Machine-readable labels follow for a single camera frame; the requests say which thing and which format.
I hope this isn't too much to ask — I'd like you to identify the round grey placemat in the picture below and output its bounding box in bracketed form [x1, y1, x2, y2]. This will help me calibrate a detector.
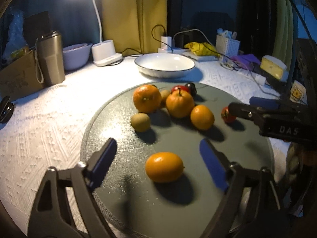
[81, 83, 275, 237]

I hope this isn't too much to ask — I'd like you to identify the yellow duck bag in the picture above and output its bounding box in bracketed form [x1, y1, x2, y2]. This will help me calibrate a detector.
[184, 42, 220, 57]

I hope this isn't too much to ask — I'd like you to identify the steel tumbler cup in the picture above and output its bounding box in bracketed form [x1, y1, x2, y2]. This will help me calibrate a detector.
[35, 31, 65, 86]

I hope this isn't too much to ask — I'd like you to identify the brown longan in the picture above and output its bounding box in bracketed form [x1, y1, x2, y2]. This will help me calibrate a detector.
[160, 90, 171, 108]

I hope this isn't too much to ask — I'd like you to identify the oval orange kumquat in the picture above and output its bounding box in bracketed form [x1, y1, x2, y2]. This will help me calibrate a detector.
[145, 152, 184, 183]

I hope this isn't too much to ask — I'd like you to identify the black charger cable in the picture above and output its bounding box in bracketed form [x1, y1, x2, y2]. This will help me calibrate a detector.
[119, 24, 172, 58]

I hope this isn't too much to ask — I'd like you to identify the orange mandarin with stem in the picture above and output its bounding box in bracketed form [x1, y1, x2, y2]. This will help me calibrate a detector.
[165, 88, 195, 119]

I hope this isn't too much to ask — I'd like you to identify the white power strip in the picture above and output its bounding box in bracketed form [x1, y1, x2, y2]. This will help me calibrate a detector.
[158, 48, 190, 54]

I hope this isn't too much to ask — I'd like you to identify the white desk lamp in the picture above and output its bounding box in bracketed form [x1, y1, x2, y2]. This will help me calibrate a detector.
[91, 0, 123, 67]

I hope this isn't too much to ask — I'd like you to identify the yellow curtain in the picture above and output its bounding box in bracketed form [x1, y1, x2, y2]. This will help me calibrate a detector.
[102, 0, 168, 55]

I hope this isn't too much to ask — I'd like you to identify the orange mandarin without stem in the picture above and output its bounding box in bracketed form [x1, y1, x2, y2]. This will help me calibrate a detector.
[133, 84, 162, 113]

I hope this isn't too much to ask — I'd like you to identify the white ceramic plate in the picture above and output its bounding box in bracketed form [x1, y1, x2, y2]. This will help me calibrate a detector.
[134, 53, 196, 79]

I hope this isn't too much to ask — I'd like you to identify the round orange kumquat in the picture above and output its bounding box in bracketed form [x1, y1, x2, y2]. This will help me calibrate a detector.
[190, 105, 215, 131]

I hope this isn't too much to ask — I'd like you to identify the green-brown longan front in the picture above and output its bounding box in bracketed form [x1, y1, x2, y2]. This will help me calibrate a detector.
[130, 113, 150, 132]

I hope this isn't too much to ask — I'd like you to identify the lavender bowl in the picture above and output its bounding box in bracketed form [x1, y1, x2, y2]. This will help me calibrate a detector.
[63, 43, 92, 71]

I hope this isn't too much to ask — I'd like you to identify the white charger plug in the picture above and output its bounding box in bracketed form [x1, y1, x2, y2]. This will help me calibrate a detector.
[161, 36, 172, 50]

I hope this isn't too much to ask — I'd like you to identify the small red cherry tomato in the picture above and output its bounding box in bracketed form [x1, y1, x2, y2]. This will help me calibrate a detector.
[221, 106, 236, 124]

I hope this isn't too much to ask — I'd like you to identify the dark purple cherry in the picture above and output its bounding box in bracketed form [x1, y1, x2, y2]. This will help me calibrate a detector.
[185, 82, 197, 97]

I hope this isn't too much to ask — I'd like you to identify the large red tomato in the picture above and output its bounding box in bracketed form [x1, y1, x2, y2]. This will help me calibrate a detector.
[171, 85, 191, 93]

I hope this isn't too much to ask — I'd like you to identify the white perforated basket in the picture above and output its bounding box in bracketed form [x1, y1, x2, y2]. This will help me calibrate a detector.
[215, 35, 240, 57]

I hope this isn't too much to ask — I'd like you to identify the yellow sponge block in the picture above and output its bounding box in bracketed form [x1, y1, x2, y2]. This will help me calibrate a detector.
[260, 55, 288, 82]

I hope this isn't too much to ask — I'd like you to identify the purple cloth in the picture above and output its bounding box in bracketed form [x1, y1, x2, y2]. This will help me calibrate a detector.
[230, 54, 261, 71]

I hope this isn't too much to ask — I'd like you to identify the plastic bag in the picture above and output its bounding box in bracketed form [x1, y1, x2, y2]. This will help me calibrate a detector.
[3, 8, 29, 64]

